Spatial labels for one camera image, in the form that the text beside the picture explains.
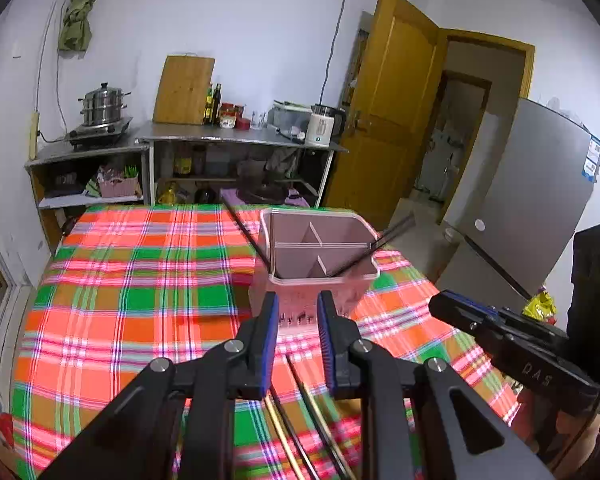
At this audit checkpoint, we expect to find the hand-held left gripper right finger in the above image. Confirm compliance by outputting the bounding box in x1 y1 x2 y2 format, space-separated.
316 290 556 480

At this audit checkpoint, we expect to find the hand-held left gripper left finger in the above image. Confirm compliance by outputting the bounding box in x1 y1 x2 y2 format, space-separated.
40 290 281 480

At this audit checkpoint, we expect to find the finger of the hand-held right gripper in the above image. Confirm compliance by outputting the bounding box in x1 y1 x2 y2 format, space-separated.
445 289 531 321
428 289 502 334

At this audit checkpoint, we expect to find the black chopstick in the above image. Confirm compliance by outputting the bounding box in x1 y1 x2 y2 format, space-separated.
367 212 416 251
270 385 321 480
223 201 272 267
286 354 356 480
327 220 417 279

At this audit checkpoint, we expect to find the light wooden chopstick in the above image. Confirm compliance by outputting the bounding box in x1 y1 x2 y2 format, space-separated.
300 382 348 471
264 395 303 480

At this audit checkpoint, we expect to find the pink plastic utensil basket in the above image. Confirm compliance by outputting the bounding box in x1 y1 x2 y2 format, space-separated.
250 207 381 328

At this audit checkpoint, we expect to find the person's right hand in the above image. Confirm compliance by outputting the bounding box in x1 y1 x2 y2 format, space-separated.
522 392 600 480

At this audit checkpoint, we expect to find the yellow snack bag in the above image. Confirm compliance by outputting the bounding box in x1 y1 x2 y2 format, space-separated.
522 290 558 321

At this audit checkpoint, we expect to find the grey refrigerator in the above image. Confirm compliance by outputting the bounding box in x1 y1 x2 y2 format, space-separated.
437 97 600 311

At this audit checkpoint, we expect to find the purple plastic stool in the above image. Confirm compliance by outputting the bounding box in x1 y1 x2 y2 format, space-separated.
220 187 311 208

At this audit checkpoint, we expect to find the plaid tablecloth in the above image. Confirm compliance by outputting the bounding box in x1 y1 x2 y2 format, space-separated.
10 203 523 480

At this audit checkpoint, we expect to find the dark wok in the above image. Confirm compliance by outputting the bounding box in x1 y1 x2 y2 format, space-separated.
237 160 291 201

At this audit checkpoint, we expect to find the yellow oil jug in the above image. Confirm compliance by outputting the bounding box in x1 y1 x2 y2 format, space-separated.
157 182 181 206

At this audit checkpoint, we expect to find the yellow wooden door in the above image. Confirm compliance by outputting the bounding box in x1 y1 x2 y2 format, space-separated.
322 0 441 221

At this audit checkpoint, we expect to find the white electric kettle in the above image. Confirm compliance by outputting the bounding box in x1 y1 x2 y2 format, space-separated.
305 103 347 148

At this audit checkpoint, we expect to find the small pink storage basket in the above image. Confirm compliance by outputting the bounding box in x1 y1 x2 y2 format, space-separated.
97 175 143 200

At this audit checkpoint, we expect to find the steel kitchen table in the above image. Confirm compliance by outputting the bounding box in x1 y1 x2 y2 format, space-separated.
135 122 350 208

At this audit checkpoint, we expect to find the wooden cutting board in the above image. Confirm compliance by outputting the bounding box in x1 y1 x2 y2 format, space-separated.
152 54 216 126

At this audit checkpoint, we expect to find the wooden side cabinet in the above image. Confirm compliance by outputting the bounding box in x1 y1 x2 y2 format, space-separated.
25 142 151 241

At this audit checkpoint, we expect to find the steel steamer pot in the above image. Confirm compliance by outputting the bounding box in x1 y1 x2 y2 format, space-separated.
77 81 132 127

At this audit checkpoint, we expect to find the hanging green cloth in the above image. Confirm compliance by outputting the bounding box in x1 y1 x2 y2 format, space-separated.
57 0 105 53

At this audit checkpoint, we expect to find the wooden door frame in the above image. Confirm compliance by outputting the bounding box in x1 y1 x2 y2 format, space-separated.
437 29 536 211

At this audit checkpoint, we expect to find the black wall cable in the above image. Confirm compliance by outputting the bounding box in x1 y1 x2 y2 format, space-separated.
320 0 353 106

